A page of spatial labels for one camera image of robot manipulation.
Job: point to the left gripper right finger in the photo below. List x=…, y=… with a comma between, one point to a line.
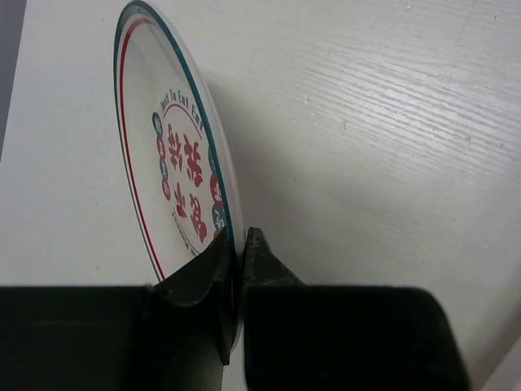
x=299, y=336

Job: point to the white plate red lettering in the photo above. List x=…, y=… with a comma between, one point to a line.
x=177, y=160

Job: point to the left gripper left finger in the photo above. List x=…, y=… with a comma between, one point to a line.
x=175, y=335

